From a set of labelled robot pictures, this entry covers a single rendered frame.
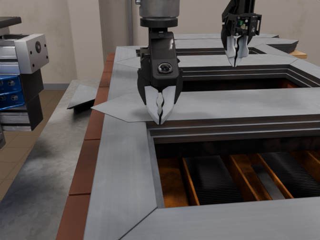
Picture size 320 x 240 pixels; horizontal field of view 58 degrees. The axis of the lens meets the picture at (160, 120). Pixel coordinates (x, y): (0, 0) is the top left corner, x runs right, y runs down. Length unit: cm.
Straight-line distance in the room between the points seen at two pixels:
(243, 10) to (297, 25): 280
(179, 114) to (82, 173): 25
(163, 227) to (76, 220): 14
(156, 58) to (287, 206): 30
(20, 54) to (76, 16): 230
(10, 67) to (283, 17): 303
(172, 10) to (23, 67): 49
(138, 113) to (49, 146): 38
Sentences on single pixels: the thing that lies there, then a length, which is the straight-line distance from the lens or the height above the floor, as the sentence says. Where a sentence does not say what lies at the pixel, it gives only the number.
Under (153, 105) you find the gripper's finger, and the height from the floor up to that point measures 91.
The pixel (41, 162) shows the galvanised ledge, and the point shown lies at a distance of 87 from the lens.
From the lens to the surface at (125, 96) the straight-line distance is 75.
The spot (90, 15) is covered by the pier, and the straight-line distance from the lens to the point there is 311.
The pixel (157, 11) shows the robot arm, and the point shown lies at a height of 108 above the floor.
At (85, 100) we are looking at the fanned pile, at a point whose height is 72.
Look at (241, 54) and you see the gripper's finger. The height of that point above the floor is 95.
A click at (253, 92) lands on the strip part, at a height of 86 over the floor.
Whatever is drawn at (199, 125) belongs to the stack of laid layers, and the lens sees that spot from 64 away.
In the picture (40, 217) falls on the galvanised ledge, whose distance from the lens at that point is 69.
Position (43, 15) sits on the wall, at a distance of 353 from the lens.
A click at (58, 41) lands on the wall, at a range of 352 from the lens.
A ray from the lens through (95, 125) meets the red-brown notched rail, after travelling 69.
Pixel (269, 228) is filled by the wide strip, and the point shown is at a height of 86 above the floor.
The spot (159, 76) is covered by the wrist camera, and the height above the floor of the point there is 99.
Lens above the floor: 112
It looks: 25 degrees down
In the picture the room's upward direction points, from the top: straight up
